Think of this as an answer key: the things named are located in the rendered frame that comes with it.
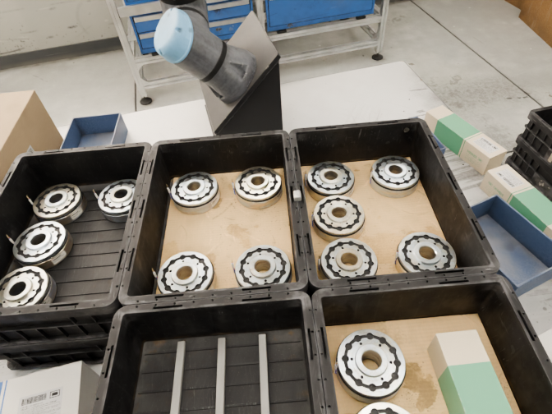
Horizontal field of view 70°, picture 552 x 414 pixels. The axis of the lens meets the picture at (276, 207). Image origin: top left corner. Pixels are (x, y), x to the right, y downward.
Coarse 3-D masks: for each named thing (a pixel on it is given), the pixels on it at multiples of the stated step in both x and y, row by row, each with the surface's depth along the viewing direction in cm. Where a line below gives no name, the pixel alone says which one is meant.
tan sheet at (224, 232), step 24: (168, 216) 86; (192, 216) 85; (216, 216) 85; (240, 216) 84; (264, 216) 84; (288, 216) 84; (168, 240) 81; (192, 240) 81; (216, 240) 81; (240, 240) 80; (264, 240) 80; (288, 240) 79; (216, 264) 77; (216, 288) 73
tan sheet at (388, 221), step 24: (360, 168) 92; (360, 192) 87; (384, 216) 82; (408, 216) 82; (432, 216) 81; (312, 240) 79; (360, 240) 78; (384, 240) 78; (384, 264) 74; (456, 264) 73
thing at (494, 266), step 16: (304, 128) 87; (320, 128) 87; (336, 128) 86; (352, 128) 86; (432, 144) 81; (448, 176) 76; (304, 192) 74; (304, 208) 72; (464, 208) 69; (304, 224) 69; (304, 240) 67; (480, 240) 65; (416, 272) 61; (432, 272) 61; (448, 272) 62; (464, 272) 61; (480, 272) 61; (496, 272) 61; (320, 288) 61
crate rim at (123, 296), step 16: (160, 144) 86; (176, 144) 86; (288, 144) 84; (288, 160) 81; (288, 176) 77; (144, 192) 77; (288, 192) 75; (144, 208) 74; (128, 256) 67; (304, 256) 65; (128, 272) 65; (304, 272) 63; (128, 288) 63; (224, 288) 62; (240, 288) 61; (256, 288) 62; (272, 288) 61; (288, 288) 61; (304, 288) 61; (128, 304) 61
